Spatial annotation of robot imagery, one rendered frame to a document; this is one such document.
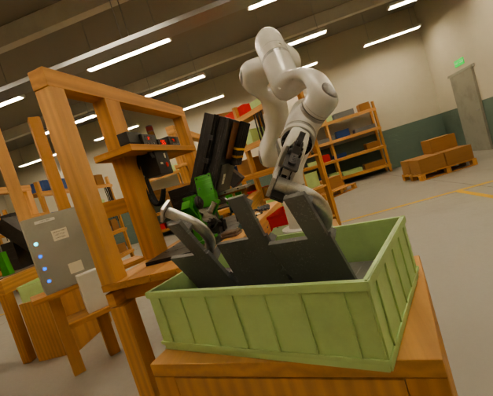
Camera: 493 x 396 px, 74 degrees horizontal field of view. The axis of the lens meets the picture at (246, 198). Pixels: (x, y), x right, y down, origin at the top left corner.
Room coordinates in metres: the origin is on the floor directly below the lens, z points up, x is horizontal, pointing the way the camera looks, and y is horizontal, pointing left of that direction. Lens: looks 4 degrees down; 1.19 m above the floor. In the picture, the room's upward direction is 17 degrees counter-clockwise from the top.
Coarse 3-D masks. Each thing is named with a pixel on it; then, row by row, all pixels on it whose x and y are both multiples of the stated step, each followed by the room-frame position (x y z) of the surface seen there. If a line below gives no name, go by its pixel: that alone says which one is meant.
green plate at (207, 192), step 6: (210, 174) 2.07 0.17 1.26; (198, 180) 2.09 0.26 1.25; (204, 180) 2.07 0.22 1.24; (210, 180) 2.06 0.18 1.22; (198, 186) 2.08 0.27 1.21; (204, 186) 2.07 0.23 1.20; (210, 186) 2.05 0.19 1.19; (198, 192) 2.07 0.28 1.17; (204, 192) 2.06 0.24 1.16; (210, 192) 2.05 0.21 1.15; (216, 192) 2.11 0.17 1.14; (204, 198) 2.05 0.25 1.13; (210, 198) 2.04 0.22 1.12; (204, 204) 2.05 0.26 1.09; (210, 204) 2.03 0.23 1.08
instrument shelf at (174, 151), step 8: (128, 144) 1.79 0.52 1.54; (136, 144) 1.85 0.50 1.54; (144, 144) 1.93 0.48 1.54; (112, 152) 1.82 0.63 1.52; (120, 152) 1.81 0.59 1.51; (128, 152) 1.83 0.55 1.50; (136, 152) 1.91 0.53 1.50; (144, 152) 1.99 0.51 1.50; (168, 152) 2.31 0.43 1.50; (176, 152) 2.44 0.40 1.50; (184, 152) 2.58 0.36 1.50; (96, 160) 1.85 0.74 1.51; (104, 160) 1.84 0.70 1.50; (112, 160) 1.93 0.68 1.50
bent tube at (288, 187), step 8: (272, 184) 0.65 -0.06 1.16; (280, 184) 0.66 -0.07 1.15; (288, 184) 0.66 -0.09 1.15; (296, 184) 0.66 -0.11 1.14; (288, 192) 0.66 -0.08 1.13; (312, 192) 0.65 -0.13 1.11; (312, 200) 0.65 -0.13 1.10; (320, 200) 0.65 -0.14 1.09; (320, 208) 0.66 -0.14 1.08; (328, 208) 0.66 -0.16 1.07; (320, 216) 0.67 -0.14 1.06; (328, 216) 0.67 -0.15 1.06; (328, 224) 0.68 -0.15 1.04
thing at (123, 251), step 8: (96, 176) 8.01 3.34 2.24; (32, 184) 6.26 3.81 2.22; (40, 184) 6.23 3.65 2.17; (48, 184) 6.33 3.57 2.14; (64, 184) 6.75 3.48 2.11; (96, 184) 7.96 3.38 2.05; (104, 184) 8.09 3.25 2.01; (32, 192) 6.28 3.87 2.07; (40, 192) 5.98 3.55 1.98; (48, 192) 6.13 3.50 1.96; (112, 192) 8.33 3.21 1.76; (40, 200) 5.99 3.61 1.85; (104, 200) 7.88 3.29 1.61; (48, 208) 6.05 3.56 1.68; (120, 216) 8.33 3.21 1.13; (112, 224) 8.01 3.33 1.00; (120, 224) 8.30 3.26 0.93; (112, 232) 7.78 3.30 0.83; (120, 232) 8.02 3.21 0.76; (128, 240) 8.31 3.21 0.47; (120, 248) 8.00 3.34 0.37; (128, 248) 8.30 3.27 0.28
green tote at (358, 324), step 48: (384, 240) 0.89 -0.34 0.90; (192, 288) 0.79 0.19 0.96; (240, 288) 0.69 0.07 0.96; (288, 288) 0.62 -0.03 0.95; (336, 288) 0.56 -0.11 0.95; (384, 288) 0.60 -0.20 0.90; (192, 336) 0.81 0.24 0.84; (240, 336) 0.72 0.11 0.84; (288, 336) 0.64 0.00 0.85; (336, 336) 0.58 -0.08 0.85; (384, 336) 0.54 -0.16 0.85
